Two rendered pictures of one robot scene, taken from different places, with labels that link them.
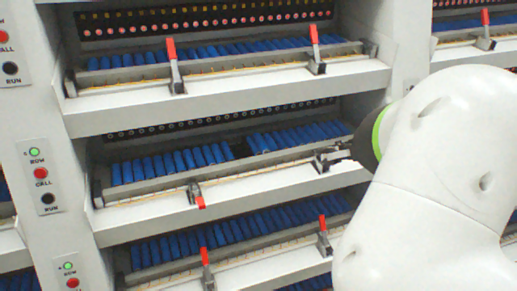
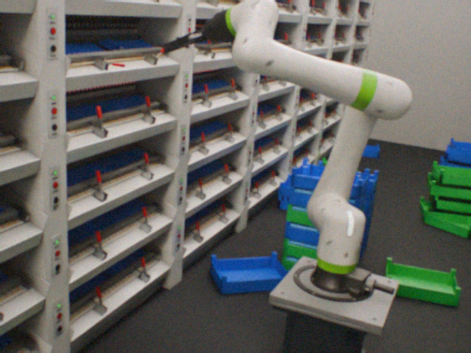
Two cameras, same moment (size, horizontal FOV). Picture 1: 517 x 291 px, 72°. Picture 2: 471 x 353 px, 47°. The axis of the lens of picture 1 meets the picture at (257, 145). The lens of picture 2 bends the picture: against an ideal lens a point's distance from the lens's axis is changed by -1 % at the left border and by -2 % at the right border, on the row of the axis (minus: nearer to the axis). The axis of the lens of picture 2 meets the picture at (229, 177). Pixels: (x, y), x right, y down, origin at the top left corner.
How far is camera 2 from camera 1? 128 cm
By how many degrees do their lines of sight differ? 46
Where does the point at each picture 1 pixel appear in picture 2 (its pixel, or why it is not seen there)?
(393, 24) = not seen: outside the picture
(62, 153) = (62, 20)
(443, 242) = (266, 34)
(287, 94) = (144, 10)
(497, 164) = (272, 17)
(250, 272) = (117, 129)
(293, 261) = (136, 126)
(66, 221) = (57, 67)
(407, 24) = not seen: outside the picture
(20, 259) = (32, 89)
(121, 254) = not seen: hidden behind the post
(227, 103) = (122, 9)
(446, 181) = (264, 20)
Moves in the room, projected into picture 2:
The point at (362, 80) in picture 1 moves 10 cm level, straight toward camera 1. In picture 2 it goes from (171, 9) to (184, 11)
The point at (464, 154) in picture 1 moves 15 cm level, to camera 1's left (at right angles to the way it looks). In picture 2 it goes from (266, 14) to (229, 11)
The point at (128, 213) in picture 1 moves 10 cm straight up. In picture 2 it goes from (74, 71) to (73, 33)
